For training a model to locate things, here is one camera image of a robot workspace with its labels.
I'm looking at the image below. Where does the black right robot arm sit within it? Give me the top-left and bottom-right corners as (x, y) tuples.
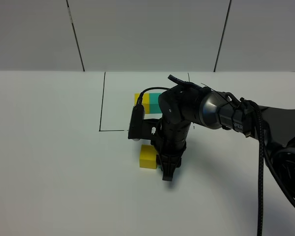
(155, 84), (295, 201)

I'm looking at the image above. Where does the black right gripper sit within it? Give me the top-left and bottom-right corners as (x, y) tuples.
(151, 116), (190, 181)

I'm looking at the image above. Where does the black right camera cable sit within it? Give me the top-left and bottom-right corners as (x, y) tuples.
(134, 86), (172, 106)

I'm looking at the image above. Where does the template yellow cube block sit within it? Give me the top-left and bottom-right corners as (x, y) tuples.
(134, 93), (150, 114)

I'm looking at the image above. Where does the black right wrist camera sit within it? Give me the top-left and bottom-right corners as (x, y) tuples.
(128, 104), (161, 141)

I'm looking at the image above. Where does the template teal cube block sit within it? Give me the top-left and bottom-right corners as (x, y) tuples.
(149, 93), (162, 114)

